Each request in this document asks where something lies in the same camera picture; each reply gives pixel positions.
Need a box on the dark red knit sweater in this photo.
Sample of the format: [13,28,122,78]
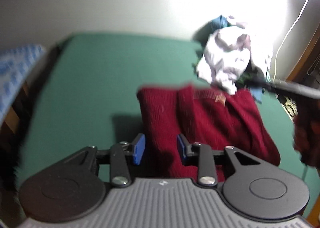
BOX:
[137,85,280,179]

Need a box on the person right hand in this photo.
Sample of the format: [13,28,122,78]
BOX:
[293,101,319,171]

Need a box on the wooden wardrobe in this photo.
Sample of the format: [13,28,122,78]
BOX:
[286,25,320,83]

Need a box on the white garment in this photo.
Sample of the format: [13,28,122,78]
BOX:
[195,22,273,96]

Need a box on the green table cloth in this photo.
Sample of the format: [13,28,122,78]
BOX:
[17,33,319,208]

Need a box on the blue garment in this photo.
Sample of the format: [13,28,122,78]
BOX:
[209,15,232,33]

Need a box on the blue white patterned cloth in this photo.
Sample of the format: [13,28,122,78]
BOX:
[0,44,46,122]

